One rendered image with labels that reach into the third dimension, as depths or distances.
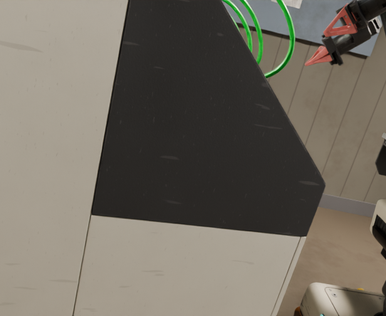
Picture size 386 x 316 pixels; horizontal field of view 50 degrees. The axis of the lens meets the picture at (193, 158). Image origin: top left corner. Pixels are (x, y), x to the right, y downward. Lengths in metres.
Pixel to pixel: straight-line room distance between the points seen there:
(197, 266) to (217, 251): 0.07
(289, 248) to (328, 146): 2.36
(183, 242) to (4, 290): 0.45
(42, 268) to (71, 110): 0.40
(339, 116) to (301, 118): 0.30
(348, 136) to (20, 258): 2.88
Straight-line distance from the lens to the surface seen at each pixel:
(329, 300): 1.97
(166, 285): 1.16
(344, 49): 1.39
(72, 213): 1.01
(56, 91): 0.91
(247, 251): 1.15
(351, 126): 3.52
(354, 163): 3.64
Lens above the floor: 1.30
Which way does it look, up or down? 20 degrees down
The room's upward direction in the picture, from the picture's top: 14 degrees clockwise
